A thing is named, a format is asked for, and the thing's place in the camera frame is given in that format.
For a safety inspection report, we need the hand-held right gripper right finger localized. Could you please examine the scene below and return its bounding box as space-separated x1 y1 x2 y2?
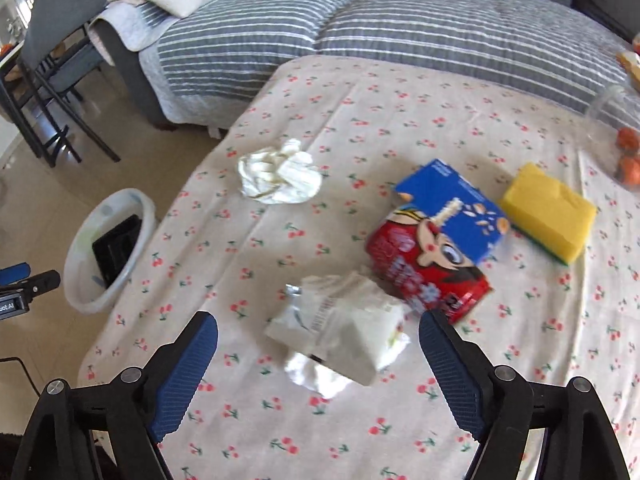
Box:
419 308 632 480

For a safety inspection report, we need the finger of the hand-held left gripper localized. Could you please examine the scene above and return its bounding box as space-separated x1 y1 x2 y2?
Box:
0 261 30 287
0 270 62 306

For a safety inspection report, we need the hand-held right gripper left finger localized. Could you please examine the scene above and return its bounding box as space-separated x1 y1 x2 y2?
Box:
10 311 219 480

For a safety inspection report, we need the white patterned trash bin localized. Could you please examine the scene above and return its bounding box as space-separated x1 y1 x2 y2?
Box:
64 188 157 315

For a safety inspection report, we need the black tray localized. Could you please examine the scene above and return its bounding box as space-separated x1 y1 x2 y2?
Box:
91 214 143 288

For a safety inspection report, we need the white plastic wrapper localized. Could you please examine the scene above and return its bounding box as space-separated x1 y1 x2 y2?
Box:
264 271 412 387

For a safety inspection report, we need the red cartoon face can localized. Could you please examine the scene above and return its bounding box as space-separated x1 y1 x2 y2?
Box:
366 205 493 326

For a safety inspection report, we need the crumpled white tissue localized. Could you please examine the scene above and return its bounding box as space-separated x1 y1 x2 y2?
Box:
284 350 353 400
237 138 322 206

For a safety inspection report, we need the blue drink carton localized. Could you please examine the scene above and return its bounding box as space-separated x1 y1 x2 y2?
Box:
395 159 511 267

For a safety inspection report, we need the yellow sponge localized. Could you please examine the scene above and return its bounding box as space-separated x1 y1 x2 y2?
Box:
500 162 598 265

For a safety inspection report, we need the cherry print tablecloth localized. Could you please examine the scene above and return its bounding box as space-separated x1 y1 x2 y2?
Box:
77 55 640 480

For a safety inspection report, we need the tangerine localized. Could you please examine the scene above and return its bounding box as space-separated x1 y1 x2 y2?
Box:
616 127 640 153
616 155 640 184

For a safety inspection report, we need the grey chair with black legs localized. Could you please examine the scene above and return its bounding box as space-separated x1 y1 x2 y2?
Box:
17 0 123 168

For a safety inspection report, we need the glass door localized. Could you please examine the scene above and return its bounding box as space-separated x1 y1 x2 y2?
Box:
0 0 36 46

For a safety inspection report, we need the clear food bag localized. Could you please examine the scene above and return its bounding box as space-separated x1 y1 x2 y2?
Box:
617 32 640 86

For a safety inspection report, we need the black cable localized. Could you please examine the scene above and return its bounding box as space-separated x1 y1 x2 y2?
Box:
0 357 43 397

